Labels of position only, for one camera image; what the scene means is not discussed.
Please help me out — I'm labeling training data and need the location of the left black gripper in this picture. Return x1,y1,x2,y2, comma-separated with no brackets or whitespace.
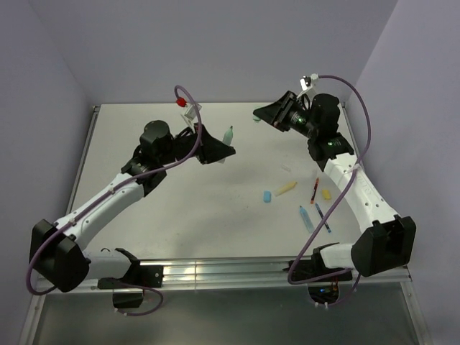
157,122,234,165

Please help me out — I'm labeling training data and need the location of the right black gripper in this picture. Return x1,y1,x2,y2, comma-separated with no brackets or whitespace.
253,91,318,139

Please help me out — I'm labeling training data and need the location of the green highlighter pen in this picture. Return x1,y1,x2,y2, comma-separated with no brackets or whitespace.
222,126,234,146

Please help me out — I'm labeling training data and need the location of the yellow highlighter pen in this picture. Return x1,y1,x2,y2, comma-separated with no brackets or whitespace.
274,181,298,196

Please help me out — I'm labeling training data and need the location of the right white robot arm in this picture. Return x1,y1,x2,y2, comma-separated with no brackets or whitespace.
253,91,416,280

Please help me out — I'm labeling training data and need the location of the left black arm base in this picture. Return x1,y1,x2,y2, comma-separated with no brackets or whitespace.
97,265,163,310

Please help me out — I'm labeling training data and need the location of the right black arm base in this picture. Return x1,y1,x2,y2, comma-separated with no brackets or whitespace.
292,259,353,282

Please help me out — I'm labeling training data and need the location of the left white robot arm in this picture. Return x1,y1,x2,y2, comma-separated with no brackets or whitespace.
26,120,236,295

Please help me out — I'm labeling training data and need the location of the blue pen cap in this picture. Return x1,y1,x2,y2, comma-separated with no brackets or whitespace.
262,190,272,203

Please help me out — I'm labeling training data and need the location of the red thin pen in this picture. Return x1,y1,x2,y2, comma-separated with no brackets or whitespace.
310,177,320,205

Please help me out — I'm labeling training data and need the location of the yellow pen cap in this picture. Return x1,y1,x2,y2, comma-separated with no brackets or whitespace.
321,189,331,201

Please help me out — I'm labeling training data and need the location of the blue highlighter pen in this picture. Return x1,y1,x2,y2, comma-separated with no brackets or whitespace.
299,206,315,234

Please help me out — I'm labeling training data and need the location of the blue thin pen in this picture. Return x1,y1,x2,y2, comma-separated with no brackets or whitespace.
314,203,331,233

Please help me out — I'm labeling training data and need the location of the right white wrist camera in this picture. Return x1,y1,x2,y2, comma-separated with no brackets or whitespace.
297,73,319,101

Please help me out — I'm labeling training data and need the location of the aluminium rail frame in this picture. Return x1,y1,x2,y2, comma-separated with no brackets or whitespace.
136,251,413,292

